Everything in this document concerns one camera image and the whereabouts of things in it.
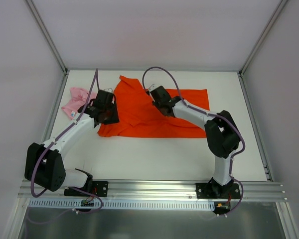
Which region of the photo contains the orange t shirt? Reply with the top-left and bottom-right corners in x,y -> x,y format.
98,75 -> 206,138

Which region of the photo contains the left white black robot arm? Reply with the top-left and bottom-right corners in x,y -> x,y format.
24,89 -> 119,197

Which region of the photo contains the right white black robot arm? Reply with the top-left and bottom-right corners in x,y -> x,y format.
146,85 -> 241,198

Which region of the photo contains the pink t shirt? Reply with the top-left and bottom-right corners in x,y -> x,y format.
61,87 -> 89,120

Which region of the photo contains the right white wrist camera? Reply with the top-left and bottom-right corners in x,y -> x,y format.
148,84 -> 158,92

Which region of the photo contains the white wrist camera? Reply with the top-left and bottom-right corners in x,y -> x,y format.
148,84 -> 158,92
103,88 -> 114,94

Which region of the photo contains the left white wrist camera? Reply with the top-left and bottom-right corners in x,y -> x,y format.
103,88 -> 114,94

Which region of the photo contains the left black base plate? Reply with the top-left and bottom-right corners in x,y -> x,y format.
92,181 -> 109,197

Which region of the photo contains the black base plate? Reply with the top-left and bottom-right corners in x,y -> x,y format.
195,183 -> 241,199
92,181 -> 109,197

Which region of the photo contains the aluminium mounting rail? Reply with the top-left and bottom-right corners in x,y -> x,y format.
17,179 -> 288,203

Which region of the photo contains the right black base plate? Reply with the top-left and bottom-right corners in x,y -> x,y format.
195,183 -> 241,199

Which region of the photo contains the white slotted cable duct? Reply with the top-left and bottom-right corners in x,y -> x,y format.
28,198 -> 215,211

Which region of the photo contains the left aluminium frame post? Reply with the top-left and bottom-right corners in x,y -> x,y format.
24,0 -> 67,75

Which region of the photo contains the aluminium frame post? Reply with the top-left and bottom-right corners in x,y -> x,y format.
24,0 -> 67,75
238,0 -> 289,75

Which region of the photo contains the right aluminium frame post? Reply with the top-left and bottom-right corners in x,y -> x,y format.
238,0 -> 289,75

